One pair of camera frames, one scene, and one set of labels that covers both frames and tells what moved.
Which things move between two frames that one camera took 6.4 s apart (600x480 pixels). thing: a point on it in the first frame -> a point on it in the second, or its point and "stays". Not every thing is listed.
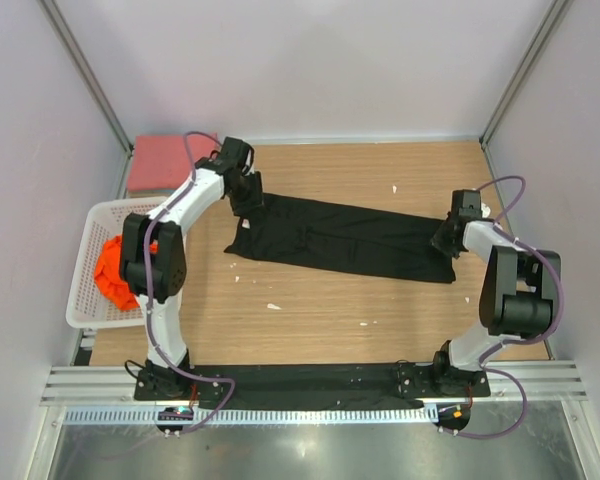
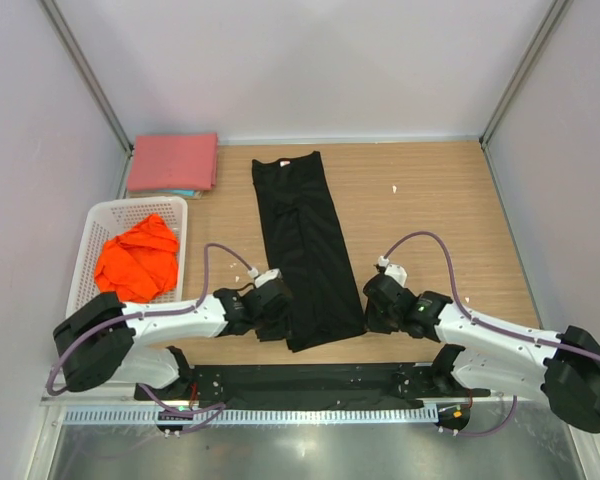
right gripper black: (438, 241) -> (373, 325)
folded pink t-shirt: (163, 162) stays
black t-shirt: (331, 237) -> (302, 241)
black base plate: (365, 385) stays
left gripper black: (257, 199) -> (280, 331)
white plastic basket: (89, 306) stays
